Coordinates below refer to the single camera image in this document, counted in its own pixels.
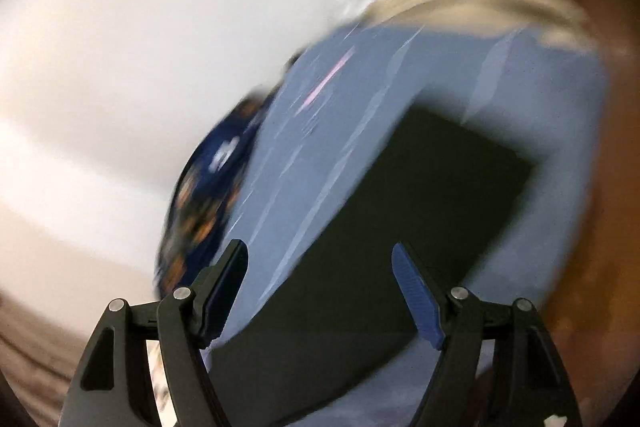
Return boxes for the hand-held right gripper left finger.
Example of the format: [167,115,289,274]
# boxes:
[60,238,249,427]

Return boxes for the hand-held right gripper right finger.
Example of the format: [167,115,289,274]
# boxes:
[391,241,584,427]

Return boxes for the black pants with brown lining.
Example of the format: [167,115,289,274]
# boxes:
[207,106,535,427]

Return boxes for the navy floral pillow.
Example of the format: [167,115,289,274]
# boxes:
[152,89,281,303]

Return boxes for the beige patterned curtain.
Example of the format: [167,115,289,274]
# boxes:
[0,287,88,413]

